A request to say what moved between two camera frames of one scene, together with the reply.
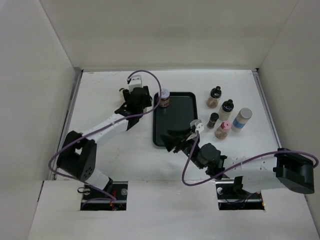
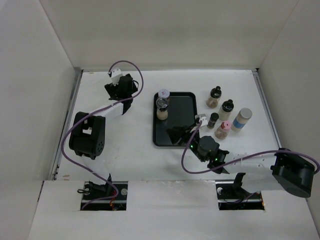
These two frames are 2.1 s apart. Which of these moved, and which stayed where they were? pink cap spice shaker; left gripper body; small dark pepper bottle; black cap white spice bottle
Moved: left gripper body
Stayed: black cap white spice bottle; small dark pepper bottle; pink cap spice shaker
